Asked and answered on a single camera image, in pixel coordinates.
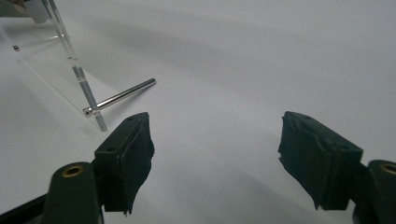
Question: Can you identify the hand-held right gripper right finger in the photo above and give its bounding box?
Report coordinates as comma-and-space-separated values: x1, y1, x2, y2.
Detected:
277, 110, 364, 212

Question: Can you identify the white board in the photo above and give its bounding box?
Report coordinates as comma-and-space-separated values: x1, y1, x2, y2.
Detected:
0, 0, 396, 224

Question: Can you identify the clear acrylic frame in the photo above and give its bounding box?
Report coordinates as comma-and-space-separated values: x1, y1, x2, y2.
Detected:
0, 0, 109, 133

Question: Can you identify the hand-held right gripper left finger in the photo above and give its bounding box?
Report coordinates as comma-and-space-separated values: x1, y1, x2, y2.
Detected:
93, 111, 156, 217

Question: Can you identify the silver metal pin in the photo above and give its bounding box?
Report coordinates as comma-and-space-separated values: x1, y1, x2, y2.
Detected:
82, 77, 157, 119

